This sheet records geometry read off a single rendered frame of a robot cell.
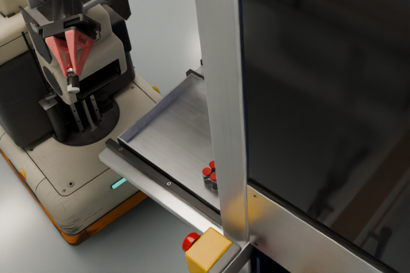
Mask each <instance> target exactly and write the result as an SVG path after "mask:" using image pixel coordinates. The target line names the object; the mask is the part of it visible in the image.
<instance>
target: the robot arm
mask: <svg viewBox="0 0 410 273"><path fill-rule="evenodd" d="M40 1H43V2H46V0H40ZM52 13H53V23H49V24H45V25H43V26H40V27H37V32H38V35H39V36H41V37H43V39H44V40H45V41H46V44H47V45H48V46H49V48H50V50H51V51H52V53H53V54H54V56H55V57H56V59H57V61H58V63H59V65H60V67H61V69H62V72H63V74H64V76H65V77H67V68H68V67H73V69H74V73H75V74H76V75H78V76H80V75H81V73H82V70H83V68H84V65H85V61H86V59H87V57H88V55H89V53H90V51H91V50H92V47H93V45H94V43H95V39H96V31H97V30H98V31H101V24H100V23H98V22H96V21H95V20H93V19H91V18H89V17H88V16H86V15H84V6H83V0H52ZM77 46H80V47H82V52H81V56H80V59H79V64H78V60H77ZM61 49H62V51H63V53H64V54H65V60H66V63H67V67H66V65H65V62H64V59H63V56H62V53H61Z"/></svg>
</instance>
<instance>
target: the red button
mask: <svg viewBox="0 0 410 273"><path fill-rule="evenodd" d="M199 238H200V235H199V234H197V233H196V232H192V233H190V234H189V235H187V236H186V238H185V239H184V241H183V243H182V249H183V251H184V252H187V251H188V250H189V249H190V248H191V247H192V245H193V244H194V243H195V242H196V241H197V240H198V239H199Z"/></svg>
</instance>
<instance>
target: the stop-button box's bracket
mask: <svg viewBox="0 0 410 273"><path fill-rule="evenodd" d="M250 258H251V246H250V242H248V243H247V244H246V245H245V247H244V248H243V249H242V250H241V251H240V252H239V253H238V254H237V256H236V257H235V258H234V259H233V260H232V261H231V262H230V263H229V265H228V266H227V267H226V268H225V269H224V271H223V272H222V273H238V272H239V271H240V270H241V268H243V267H244V265H245V264H246V263H247V262H248V260H249V259H250Z"/></svg>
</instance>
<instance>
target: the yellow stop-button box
mask: <svg viewBox="0 0 410 273"><path fill-rule="evenodd" d="M240 251H241V247H240V246H238V245H237V244H236V243H232V241H231V240H230V239H228V238H227V237H225V236H224V235H222V234H221V233H220V232H218V231H217V230H215V229H214V228H213V227H209V228H208V229H207V230H206V231H205V232H204V233H203V234H202V235H201V236H200V238H199V239H198V240H197V241H196V242H195V243H194V244H193V245H192V247H191V248H190V249H189V250H188V251H187V252H186V253H185V258H186V261H187V266H188V269H189V272H190V273H222V272H223V271H224V269H225V268H226V267H227V266H228V265H229V263H230V262H231V261H232V260H233V259H234V258H235V257H236V256H237V254H238V253H239V252H240Z"/></svg>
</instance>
